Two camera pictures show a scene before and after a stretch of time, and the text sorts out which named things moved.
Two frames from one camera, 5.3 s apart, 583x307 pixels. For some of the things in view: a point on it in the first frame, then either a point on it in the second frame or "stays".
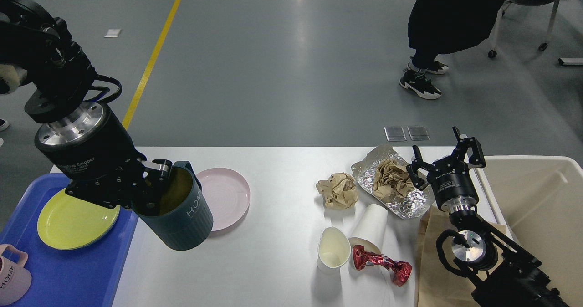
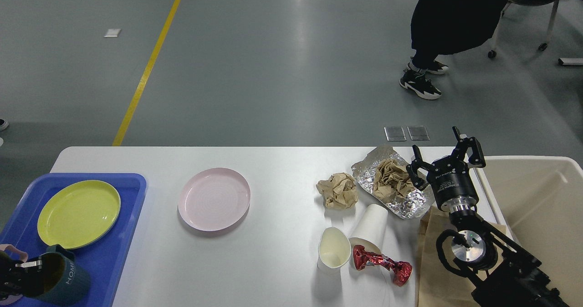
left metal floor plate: (395, 134) stays
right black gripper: (452, 186) stays
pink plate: (227, 196) stays
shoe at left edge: (4, 124) stays
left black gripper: (85, 144) -> (33, 270)
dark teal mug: (178, 214) -> (61, 281)
